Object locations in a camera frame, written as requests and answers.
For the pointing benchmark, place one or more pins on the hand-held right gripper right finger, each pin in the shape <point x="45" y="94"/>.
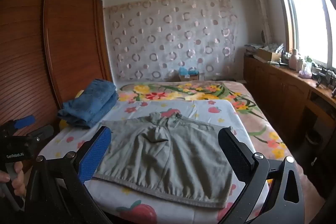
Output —
<point x="236" y="153"/>

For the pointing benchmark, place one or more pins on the circle pattern sheer curtain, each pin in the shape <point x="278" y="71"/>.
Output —
<point x="170" y="37"/>

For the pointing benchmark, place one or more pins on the strawberry print bed sheet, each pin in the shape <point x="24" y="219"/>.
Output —
<point x="204" y="111"/>

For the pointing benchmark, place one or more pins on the floral blanket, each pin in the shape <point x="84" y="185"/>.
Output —
<point x="183" y="90"/>

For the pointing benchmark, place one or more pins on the black gripper devices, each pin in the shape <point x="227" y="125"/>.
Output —
<point x="323" y="75"/>

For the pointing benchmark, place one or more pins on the person's left hand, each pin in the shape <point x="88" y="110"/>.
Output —
<point x="19" y="182"/>

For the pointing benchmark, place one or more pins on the wooden cabinet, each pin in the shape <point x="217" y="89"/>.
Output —
<point x="278" y="87"/>

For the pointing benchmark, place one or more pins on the dark trash bin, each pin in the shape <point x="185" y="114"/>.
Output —
<point x="313" y="145"/>

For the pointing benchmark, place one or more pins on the folded blue jeans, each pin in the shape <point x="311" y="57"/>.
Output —
<point x="89" y="103"/>

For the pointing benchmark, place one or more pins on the cardboard box with blue cloth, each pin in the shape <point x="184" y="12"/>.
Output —
<point x="189" y="74"/>

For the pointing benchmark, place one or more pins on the white cup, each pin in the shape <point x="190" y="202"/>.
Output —
<point x="300" y="65"/>

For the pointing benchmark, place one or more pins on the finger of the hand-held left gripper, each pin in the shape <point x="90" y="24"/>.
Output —
<point x="43" y="132"/>
<point x="25" y="121"/>

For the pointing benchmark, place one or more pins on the open cardboard box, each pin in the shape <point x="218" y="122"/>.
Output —
<point x="267" y="54"/>

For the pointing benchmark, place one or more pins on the grey-green pants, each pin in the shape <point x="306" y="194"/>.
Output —
<point x="170" y="155"/>

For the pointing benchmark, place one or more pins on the green cap bottle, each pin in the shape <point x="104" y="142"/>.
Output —
<point x="307" y="64"/>

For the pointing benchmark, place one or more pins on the window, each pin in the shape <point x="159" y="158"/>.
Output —
<point x="309" y="16"/>

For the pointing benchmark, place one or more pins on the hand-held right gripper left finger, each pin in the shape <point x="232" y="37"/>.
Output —
<point x="94" y="153"/>

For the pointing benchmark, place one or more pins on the wooden wardrobe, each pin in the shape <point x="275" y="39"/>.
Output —
<point x="65" y="43"/>

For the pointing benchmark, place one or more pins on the yellow pillow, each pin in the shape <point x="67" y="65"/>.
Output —
<point x="63" y="124"/>

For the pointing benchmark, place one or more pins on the pink jug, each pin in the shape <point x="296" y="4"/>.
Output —
<point x="292" y="61"/>

